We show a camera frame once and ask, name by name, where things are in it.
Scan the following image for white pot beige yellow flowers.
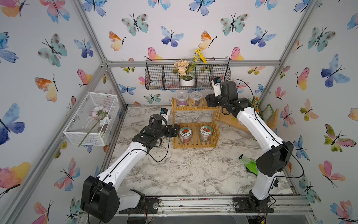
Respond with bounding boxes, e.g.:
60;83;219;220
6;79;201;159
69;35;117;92
173;48;207;87

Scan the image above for purple seed jar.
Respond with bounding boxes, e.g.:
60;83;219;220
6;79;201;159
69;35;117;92
176;92;188;107

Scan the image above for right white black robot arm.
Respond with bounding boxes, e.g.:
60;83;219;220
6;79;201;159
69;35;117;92
206;77;293;213

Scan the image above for strawberry lid jar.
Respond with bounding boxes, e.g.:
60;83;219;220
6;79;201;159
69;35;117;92
200;125;213;142
179;127;193;145

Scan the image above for two-tier wooden slat shelf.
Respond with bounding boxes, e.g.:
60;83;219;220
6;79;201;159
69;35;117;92
171;98;222;148

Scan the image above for white mesh wall basket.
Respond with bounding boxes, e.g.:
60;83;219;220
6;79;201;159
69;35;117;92
63;92;119;146

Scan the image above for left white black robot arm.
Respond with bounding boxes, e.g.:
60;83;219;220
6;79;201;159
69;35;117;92
81;108;179;223

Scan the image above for tilted wooden stand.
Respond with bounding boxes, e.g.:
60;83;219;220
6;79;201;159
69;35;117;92
218;109;279;133

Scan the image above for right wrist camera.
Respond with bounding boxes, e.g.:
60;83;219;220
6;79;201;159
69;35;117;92
211;77;222;97

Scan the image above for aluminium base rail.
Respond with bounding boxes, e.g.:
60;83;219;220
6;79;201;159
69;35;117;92
78;195;315;224

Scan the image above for green garden shovel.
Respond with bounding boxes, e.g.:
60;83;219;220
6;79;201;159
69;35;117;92
239;154;258;176

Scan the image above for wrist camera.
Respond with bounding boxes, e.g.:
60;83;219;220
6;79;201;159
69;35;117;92
160;108;170;123
211;77;222;97

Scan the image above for dark seed jar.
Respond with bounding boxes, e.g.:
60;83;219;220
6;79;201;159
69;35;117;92
190;91;202;107

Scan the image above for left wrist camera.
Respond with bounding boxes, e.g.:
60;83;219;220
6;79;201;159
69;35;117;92
160;108;170;123

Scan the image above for white pot orange flowers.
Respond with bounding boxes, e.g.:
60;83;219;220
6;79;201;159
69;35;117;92
248;97;261;115

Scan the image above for black wire wall basket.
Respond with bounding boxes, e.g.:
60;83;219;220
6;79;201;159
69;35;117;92
145;59;231;91

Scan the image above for pink white artificial flower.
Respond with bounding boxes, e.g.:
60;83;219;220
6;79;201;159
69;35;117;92
78;106;111;147

